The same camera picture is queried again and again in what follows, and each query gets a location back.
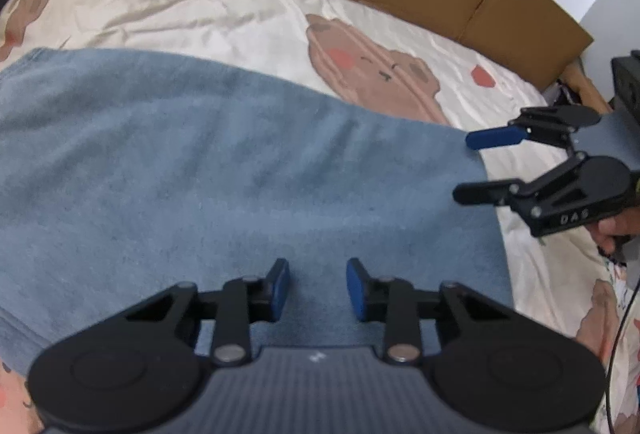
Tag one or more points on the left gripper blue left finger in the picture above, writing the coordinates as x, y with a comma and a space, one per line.
277, 283

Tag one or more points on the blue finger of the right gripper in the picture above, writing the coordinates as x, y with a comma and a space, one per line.
497, 137
491, 192

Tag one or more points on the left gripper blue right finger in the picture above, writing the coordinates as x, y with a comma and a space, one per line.
358, 282

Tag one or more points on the blue-grey denim pants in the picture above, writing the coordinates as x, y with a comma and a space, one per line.
124, 172

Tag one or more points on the person's right hand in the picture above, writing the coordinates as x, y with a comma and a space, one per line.
606, 231

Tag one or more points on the cream bear-print quilt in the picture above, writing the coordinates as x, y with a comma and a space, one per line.
377, 63

